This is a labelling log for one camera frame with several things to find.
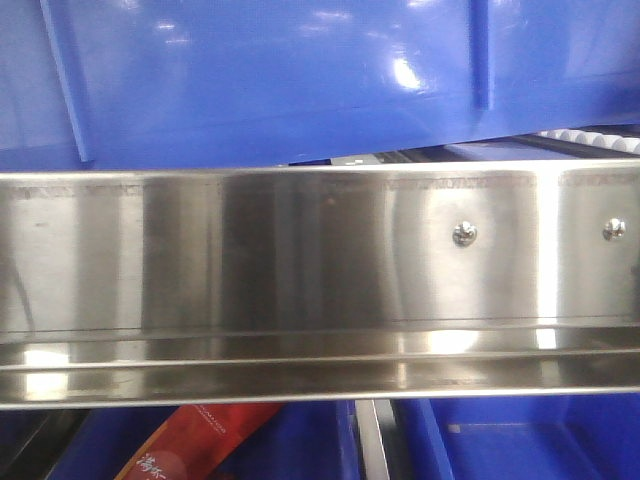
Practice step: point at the lower left blue bin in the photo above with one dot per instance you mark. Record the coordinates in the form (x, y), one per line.
(304, 440)

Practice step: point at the red printed package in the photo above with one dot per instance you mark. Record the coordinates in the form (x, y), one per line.
(194, 440)

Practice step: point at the white conveyor rollers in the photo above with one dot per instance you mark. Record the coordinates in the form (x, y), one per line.
(608, 141)

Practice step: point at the lower right blue bin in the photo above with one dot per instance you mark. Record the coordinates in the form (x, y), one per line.
(535, 437)

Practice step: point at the left rail screw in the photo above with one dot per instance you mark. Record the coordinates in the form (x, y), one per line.
(464, 234)

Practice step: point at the large blue plastic bin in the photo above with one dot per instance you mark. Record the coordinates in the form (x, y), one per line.
(104, 85)

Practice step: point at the stainless steel conveyor side rail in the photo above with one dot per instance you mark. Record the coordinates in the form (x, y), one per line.
(190, 286)

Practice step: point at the right rail screw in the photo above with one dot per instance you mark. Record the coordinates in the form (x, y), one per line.
(614, 229)

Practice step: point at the rail screw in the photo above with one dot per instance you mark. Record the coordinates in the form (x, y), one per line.
(464, 234)
(614, 229)

